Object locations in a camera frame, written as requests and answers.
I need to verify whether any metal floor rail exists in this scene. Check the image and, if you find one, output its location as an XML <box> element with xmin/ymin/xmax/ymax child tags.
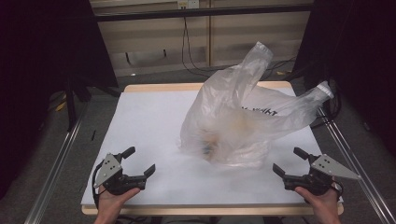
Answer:
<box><xmin>23</xmin><ymin>102</ymin><xmax>90</xmax><ymax>224</ymax></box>
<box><xmin>317</xmin><ymin>106</ymin><xmax>396</xmax><ymax>224</ymax></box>

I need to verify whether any black curtain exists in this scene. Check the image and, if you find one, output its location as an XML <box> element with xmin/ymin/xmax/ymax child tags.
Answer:
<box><xmin>292</xmin><ymin>0</ymin><xmax>396</xmax><ymax>157</ymax></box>
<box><xmin>0</xmin><ymin>0</ymin><xmax>120</xmax><ymax>200</ymax></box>

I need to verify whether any person's right hand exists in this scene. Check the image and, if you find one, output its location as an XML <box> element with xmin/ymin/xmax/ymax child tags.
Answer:
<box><xmin>294</xmin><ymin>187</ymin><xmax>343</xmax><ymax>224</ymax></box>

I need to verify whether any black metal stand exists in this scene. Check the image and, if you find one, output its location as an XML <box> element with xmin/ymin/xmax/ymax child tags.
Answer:
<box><xmin>64</xmin><ymin>73</ymin><xmax>120</xmax><ymax>132</ymax></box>

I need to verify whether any white table cover sheet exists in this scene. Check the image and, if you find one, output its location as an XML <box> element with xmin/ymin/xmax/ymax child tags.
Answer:
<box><xmin>80</xmin><ymin>87</ymin><xmax>344</xmax><ymax>206</ymax></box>

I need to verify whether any white wall socket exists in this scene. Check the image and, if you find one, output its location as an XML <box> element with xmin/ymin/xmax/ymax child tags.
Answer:
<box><xmin>177</xmin><ymin>0</ymin><xmax>200</xmax><ymax>9</ymax></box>

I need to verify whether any black horizontal bar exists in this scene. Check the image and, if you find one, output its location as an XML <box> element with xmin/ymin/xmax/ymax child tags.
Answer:
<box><xmin>94</xmin><ymin>3</ymin><xmax>314</xmax><ymax>22</ymax></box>

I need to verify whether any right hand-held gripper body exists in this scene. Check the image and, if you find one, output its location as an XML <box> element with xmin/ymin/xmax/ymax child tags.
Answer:
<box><xmin>282</xmin><ymin>153</ymin><xmax>362</xmax><ymax>197</ymax></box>

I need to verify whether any translucent white plastic bag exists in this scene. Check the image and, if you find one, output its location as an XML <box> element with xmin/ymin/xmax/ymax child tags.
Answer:
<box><xmin>179</xmin><ymin>41</ymin><xmax>335</xmax><ymax>171</ymax></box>

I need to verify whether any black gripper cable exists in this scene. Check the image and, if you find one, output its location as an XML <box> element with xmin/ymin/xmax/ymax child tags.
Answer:
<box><xmin>92</xmin><ymin>161</ymin><xmax>106</xmax><ymax>210</ymax></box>

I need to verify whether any person's left hand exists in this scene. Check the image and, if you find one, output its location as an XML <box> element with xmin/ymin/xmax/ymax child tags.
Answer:
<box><xmin>93</xmin><ymin>187</ymin><xmax>142</xmax><ymax>224</ymax></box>

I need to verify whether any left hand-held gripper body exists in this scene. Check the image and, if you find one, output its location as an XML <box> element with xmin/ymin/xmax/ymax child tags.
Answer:
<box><xmin>92</xmin><ymin>152</ymin><xmax>148</xmax><ymax>197</ymax></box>

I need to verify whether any black wall cable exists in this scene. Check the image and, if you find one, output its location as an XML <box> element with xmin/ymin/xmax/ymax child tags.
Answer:
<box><xmin>180</xmin><ymin>16</ymin><xmax>298</xmax><ymax>79</ymax></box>

